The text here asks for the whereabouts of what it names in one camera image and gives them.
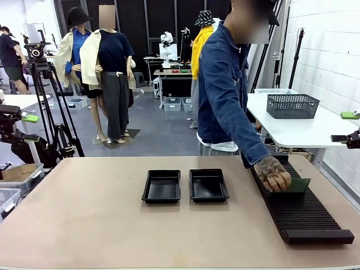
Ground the brown cardboard box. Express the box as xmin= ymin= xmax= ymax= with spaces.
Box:
xmin=1 ymin=164 xmax=40 ymax=181

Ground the green circuit board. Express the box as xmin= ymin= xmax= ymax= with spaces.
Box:
xmin=271 ymin=178 xmax=312 ymax=194

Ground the clear bin with cardboard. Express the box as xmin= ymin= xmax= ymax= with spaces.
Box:
xmin=0 ymin=163 xmax=45 ymax=195

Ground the dark mannequin floor plate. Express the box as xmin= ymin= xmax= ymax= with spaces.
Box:
xmin=92 ymin=128 xmax=141 ymax=149

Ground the black bag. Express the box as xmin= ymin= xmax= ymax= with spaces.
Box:
xmin=11 ymin=134 xmax=59 ymax=169

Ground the clear floor storage box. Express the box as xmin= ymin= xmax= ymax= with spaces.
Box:
xmin=67 ymin=97 xmax=89 ymax=110

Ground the black light stand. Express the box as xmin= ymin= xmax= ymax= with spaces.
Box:
xmin=288 ymin=27 xmax=306 ymax=89

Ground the mannequin with navy shirt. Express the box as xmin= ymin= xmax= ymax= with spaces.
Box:
xmin=80 ymin=4 xmax=137 ymax=145

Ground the clear plastic bin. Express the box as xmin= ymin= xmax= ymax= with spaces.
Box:
xmin=0 ymin=188 xmax=22 ymax=223

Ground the tattooed right hand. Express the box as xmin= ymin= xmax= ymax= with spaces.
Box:
xmin=254 ymin=155 xmax=292 ymax=194

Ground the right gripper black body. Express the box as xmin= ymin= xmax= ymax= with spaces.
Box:
xmin=347 ymin=128 xmax=360 ymax=150

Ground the black camera tripod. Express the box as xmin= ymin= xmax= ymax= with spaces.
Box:
xmin=24 ymin=29 xmax=85 ymax=158

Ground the mannequin with yellow top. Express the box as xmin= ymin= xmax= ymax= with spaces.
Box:
xmin=190 ymin=10 xmax=217 ymax=130

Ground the man in black t-shirt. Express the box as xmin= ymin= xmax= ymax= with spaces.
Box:
xmin=0 ymin=26 xmax=30 ymax=95

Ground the right forearm in denim sleeve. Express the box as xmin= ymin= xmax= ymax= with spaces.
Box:
xmin=216 ymin=106 xmax=272 ymax=169

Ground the person in denim jacket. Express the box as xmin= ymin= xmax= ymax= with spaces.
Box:
xmin=191 ymin=0 xmax=281 ymax=157

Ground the grey step stool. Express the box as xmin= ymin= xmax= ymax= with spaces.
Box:
xmin=133 ymin=72 xmax=146 ymax=88

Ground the mannequin with black hat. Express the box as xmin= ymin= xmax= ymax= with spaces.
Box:
xmin=54 ymin=7 xmax=109 ymax=143

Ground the clear lidded container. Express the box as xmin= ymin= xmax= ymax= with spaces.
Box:
xmin=254 ymin=88 xmax=299 ymax=95

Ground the grey plastic mesh basket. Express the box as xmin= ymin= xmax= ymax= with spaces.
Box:
xmin=266 ymin=93 xmax=321 ymax=119

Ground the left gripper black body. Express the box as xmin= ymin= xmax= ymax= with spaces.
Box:
xmin=0 ymin=105 xmax=23 ymax=143

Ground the black ESD tray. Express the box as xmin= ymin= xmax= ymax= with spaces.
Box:
xmin=141 ymin=169 xmax=181 ymax=204
xmin=188 ymin=168 xmax=230 ymax=203

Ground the black slotted board rack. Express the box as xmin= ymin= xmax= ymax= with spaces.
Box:
xmin=249 ymin=153 xmax=355 ymax=245

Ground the background table with buttons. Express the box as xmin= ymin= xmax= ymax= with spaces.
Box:
xmin=154 ymin=69 xmax=194 ymax=109

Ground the small white background robot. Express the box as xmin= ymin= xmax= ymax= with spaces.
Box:
xmin=159 ymin=31 xmax=174 ymax=69

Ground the clear plastic storage box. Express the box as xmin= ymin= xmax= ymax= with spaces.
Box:
xmin=181 ymin=97 xmax=194 ymax=113
xmin=163 ymin=97 xmax=182 ymax=113

